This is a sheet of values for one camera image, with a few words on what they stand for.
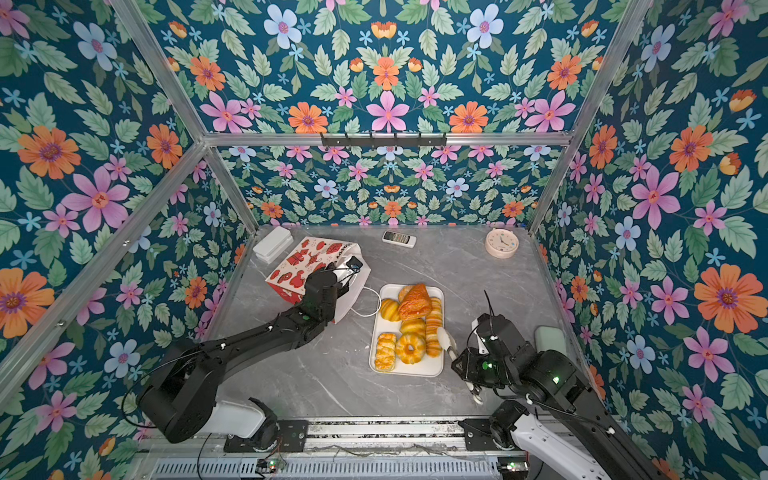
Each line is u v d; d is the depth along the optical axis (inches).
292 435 28.9
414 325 34.8
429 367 33.4
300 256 37.9
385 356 32.5
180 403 16.7
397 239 45.2
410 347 33.9
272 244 43.5
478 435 28.3
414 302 35.4
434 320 36.0
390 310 36.1
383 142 36.0
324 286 24.8
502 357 19.4
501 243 43.8
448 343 28.4
